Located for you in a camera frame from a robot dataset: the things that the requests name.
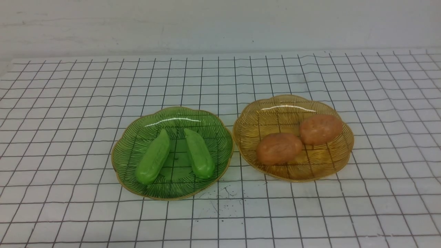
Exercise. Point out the white grid tablecloth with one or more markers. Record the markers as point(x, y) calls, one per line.
point(61, 117)

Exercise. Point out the amber glass plate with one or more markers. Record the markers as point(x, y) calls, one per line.
point(284, 114)

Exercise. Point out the green cucumber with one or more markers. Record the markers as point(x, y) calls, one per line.
point(199, 155)
point(154, 158)

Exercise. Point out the brown potato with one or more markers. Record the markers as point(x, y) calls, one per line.
point(320, 129)
point(278, 148)

